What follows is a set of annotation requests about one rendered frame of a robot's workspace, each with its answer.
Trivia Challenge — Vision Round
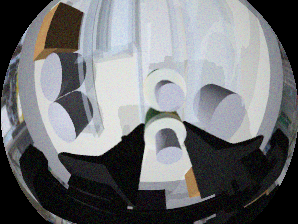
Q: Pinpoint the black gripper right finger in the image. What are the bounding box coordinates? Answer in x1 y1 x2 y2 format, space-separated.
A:
182 121 263 198

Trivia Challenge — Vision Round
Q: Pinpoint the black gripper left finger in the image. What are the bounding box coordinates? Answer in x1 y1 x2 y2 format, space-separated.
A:
57 124 145 206

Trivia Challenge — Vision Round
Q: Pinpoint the brown rectangular block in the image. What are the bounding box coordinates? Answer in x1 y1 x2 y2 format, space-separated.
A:
33 2 84 61

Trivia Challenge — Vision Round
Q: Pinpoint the tan cardboard box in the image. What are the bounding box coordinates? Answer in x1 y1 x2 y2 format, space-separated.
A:
185 168 201 198

